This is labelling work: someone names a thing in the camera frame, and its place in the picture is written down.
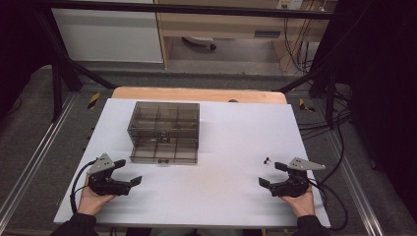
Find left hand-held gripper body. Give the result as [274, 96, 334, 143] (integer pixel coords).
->
[87, 152, 132, 197]

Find office chair base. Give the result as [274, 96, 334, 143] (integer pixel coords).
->
[181, 36, 218, 51]

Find hanging cable bundle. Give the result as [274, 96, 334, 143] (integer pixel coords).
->
[282, 16, 321, 75]

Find hand-held gripper cable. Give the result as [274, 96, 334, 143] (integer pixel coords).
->
[308, 176, 349, 232]
[69, 157, 99, 214]

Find person's left hand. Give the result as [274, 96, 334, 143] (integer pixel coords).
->
[78, 178, 116, 216]

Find translucent grey drawer box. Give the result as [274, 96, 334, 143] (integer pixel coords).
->
[127, 100, 201, 165]

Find yellow black tape marker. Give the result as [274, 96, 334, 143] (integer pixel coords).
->
[87, 92, 101, 110]
[298, 97, 317, 113]

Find white cabinet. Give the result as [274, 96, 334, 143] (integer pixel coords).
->
[51, 8, 164, 64]

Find black metal frame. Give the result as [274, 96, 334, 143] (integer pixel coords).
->
[32, 0, 348, 129]

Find white wall socket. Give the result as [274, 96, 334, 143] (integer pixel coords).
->
[276, 0, 304, 10]

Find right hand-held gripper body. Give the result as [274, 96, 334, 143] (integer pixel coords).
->
[268, 157, 327, 199]

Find black floor cables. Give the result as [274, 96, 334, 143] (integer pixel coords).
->
[298, 85, 353, 185]

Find person's right hand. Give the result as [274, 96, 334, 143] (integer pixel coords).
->
[279, 183, 317, 218]

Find left hand-held gripper cable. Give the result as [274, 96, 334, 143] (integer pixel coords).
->
[69, 157, 99, 214]

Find aluminium floor rail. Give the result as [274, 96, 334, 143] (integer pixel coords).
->
[328, 131, 385, 236]
[0, 94, 78, 224]

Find black curtain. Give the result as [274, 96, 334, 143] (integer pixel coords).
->
[0, 0, 62, 119]
[314, 0, 417, 214]

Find right hand-held gripper cable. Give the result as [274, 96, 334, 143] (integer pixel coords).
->
[308, 176, 349, 232]

